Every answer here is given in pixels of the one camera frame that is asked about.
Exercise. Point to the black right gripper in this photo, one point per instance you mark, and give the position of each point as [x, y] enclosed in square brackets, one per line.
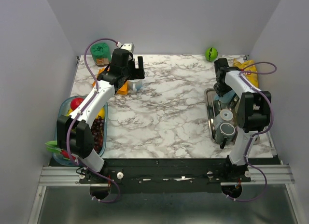
[219, 91]

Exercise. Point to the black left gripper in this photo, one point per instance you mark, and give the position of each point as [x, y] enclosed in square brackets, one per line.
[137, 74]

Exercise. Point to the grey blue mug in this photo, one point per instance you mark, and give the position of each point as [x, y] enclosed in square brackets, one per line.
[135, 85]

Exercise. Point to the dark green patterned mug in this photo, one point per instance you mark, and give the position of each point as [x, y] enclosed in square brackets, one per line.
[224, 134]

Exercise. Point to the light blue white mug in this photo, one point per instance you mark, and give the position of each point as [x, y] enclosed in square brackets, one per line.
[226, 98]

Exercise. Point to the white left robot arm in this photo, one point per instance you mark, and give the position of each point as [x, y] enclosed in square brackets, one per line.
[74, 131]

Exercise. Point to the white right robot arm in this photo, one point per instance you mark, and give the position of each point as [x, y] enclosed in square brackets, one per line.
[254, 110]

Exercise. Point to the light green mug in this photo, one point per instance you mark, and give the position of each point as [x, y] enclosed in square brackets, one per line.
[224, 116]

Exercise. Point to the green striped ball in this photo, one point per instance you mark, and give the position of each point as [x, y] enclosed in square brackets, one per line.
[211, 54]

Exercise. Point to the orange snack bag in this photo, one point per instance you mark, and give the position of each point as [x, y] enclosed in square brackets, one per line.
[110, 80]

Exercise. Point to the yellow Lays chips bag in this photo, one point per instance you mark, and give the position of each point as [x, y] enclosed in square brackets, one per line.
[250, 68]

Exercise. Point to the silver metal tray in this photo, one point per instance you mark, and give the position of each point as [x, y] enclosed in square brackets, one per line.
[214, 106]

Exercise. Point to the green wrapped jar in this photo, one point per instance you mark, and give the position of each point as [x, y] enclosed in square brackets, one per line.
[101, 54]

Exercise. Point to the yellow lemon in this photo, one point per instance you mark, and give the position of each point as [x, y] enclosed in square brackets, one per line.
[101, 114]

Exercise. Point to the dark red grapes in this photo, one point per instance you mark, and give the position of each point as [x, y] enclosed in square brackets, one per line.
[97, 130]

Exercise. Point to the red apple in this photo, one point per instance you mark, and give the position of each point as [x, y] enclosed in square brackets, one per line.
[76, 102]

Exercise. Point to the clear blue fruit container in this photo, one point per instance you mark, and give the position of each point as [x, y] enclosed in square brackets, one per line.
[63, 110]

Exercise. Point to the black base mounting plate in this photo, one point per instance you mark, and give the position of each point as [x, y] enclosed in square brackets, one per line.
[157, 176]

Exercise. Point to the pink dragon fruit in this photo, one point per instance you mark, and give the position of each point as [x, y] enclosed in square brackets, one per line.
[52, 146]

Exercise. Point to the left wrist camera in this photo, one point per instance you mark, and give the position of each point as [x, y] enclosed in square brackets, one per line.
[129, 46]

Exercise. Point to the aluminium rail frame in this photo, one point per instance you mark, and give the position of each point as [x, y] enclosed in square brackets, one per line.
[262, 171]

